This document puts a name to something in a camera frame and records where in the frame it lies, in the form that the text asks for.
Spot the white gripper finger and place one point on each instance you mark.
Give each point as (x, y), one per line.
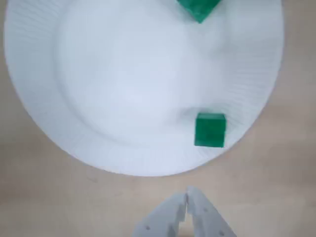
(158, 219)
(209, 222)

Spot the green cube block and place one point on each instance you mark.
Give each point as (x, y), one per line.
(209, 130)
(198, 10)

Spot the white paper plate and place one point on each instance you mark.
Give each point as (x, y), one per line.
(123, 86)

